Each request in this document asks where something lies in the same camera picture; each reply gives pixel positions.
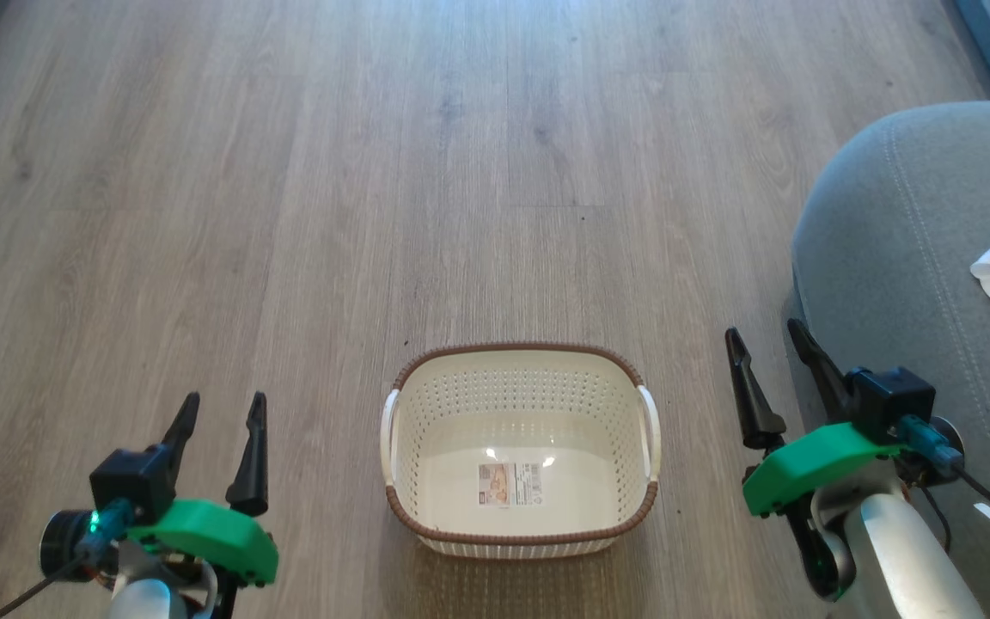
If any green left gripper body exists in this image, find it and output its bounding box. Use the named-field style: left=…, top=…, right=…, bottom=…
left=125, top=499, right=279, bottom=590

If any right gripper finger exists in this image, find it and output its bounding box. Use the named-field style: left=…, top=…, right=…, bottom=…
left=724, top=328, right=788, bottom=450
left=787, top=318, right=855, bottom=422

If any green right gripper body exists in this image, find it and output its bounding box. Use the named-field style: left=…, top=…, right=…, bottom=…
left=742, top=421, right=904, bottom=518

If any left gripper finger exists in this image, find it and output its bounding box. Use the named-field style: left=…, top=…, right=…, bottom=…
left=160, top=392, right=201, bottom=499
left=225, top=391, right=270, bottom=518

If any white perforated laundry basket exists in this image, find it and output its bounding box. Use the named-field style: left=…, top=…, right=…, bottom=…
left=379, top=342, right=662, bottom=560

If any grey fabric sofa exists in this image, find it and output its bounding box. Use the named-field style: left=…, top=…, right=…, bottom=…
left=783, top=101, right=990, bottom=619

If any paper label sticker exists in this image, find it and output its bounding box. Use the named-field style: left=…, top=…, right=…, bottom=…
left=478, top=463, right=543, bottom=508

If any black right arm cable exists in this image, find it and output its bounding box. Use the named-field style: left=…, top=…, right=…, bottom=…
left=899, top=414, right=990, bottom=551

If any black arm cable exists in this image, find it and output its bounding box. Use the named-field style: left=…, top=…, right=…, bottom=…
left=0, top=499, right=135, bottom=619
left=899, top=414, right=990, bottom=551

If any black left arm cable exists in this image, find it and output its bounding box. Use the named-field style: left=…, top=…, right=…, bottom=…
left=0, top=499, right=135, bottom=619

